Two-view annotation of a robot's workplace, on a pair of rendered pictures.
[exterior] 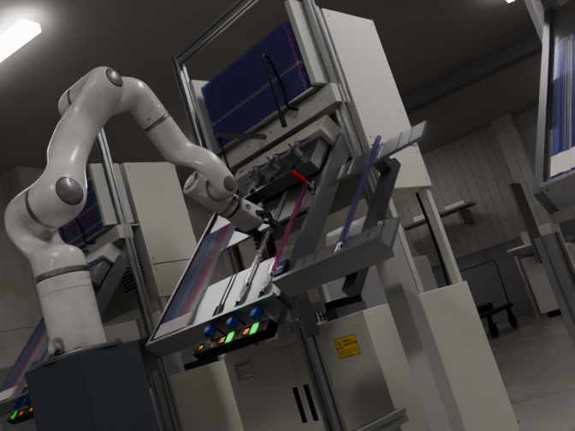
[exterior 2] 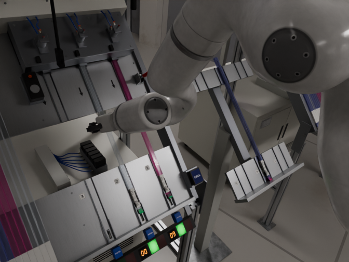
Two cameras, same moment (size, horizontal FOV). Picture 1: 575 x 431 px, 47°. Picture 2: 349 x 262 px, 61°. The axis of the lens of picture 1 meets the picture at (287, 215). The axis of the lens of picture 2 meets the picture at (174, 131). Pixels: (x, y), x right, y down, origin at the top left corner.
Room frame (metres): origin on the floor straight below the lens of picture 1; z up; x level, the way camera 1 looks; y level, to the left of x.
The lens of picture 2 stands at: (1.83, 0.79, 1.48)
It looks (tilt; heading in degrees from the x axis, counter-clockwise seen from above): 35 degrees down; 276
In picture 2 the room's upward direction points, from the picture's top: 6 degrees clockwise
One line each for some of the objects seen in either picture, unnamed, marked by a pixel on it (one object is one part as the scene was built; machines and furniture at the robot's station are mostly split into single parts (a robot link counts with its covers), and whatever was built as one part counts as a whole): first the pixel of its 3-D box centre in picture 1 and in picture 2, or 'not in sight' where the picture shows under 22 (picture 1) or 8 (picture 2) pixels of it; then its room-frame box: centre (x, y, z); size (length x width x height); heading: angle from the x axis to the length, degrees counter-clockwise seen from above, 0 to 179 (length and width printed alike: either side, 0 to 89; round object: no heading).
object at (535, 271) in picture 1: (554, 268); not in sight; (8.28, -2.92, 0.53); 2.23 x 0.57 x 1.05; 151
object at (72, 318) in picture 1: (72, 316); not in sight; (1.52, 0.54, 0.79); 0.19 x 0.19 x 0.18
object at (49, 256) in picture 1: (44, 234); not in sight; (1.54, 0.57, 1.00); 0.19 x 0.12 x 0.24; 54
